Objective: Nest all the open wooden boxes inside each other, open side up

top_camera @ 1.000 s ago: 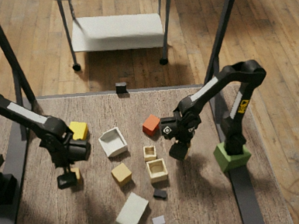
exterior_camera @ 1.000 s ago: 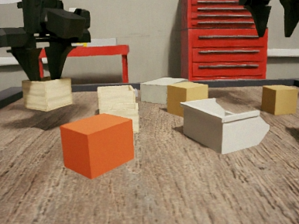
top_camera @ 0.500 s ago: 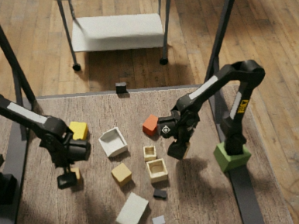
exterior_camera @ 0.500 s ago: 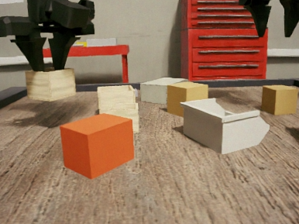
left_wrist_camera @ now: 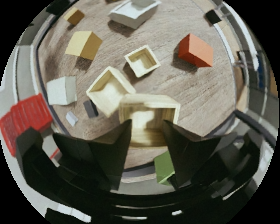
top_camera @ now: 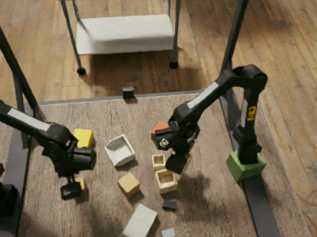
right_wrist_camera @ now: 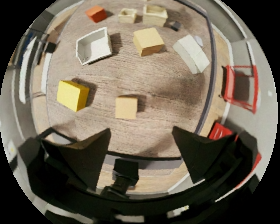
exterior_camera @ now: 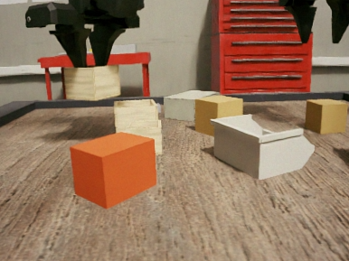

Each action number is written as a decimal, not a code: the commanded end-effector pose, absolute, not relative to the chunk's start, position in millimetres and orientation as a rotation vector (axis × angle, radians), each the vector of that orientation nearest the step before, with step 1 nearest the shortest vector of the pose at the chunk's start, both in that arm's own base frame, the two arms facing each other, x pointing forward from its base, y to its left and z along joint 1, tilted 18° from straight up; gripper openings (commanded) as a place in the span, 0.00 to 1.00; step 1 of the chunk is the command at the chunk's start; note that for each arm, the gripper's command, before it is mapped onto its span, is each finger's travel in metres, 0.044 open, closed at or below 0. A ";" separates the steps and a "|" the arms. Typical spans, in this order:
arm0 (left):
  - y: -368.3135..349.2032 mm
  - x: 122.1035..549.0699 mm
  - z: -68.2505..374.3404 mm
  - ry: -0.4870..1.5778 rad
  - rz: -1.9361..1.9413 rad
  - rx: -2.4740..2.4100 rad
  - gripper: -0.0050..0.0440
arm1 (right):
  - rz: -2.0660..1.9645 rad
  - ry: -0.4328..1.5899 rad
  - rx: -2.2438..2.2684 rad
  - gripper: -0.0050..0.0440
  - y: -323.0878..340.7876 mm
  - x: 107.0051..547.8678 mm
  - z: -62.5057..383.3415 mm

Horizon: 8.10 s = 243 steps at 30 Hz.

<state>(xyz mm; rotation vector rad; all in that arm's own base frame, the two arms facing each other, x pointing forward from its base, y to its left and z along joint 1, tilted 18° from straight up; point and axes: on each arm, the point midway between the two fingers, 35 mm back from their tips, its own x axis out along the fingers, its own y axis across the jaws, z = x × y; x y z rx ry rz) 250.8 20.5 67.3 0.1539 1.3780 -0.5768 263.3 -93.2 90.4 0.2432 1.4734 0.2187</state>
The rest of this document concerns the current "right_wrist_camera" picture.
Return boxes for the yellow rectangular block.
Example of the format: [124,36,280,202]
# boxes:
[57,80,90,112]

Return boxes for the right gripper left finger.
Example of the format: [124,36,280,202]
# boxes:
[41,128,111,192]

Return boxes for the orange block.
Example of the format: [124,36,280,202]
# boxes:
[85,5,107,23]

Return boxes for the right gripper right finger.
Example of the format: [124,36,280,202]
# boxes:
[172,126,238,184]

